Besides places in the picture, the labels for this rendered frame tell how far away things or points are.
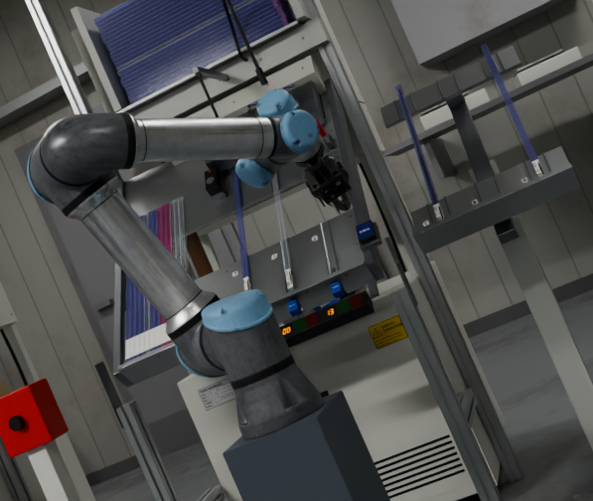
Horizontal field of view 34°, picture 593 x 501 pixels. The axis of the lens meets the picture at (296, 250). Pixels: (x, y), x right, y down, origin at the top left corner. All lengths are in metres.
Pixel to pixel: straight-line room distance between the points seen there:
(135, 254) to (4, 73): 4.89
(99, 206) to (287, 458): 0.55
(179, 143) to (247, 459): 0.54
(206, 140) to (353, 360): 1.03
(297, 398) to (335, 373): 0.95
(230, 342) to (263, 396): 0.10
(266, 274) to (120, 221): 0.68
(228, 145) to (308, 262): 0.65
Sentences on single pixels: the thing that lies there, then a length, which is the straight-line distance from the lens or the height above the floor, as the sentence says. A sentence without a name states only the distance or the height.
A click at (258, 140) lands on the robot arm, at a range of 1.76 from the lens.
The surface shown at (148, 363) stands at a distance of 2.40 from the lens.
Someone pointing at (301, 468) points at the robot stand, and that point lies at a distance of 1.63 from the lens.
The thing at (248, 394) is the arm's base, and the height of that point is 0.62.
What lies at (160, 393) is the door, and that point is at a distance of 6.23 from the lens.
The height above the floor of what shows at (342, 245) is 0.78.
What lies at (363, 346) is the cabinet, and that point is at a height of 0.52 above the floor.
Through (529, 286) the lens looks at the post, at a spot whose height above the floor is 0.53.
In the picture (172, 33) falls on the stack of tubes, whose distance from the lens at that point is 2.83.
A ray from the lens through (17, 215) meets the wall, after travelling 6.56.
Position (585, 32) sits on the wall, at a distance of 5.61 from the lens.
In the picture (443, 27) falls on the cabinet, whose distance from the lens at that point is 5.36.
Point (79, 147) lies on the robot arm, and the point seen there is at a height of 1.11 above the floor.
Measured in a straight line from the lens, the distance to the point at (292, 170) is 2.56.
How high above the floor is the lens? 0.79
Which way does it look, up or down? 1 degrees up
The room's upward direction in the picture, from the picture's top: 24 degrees counter-clockwise
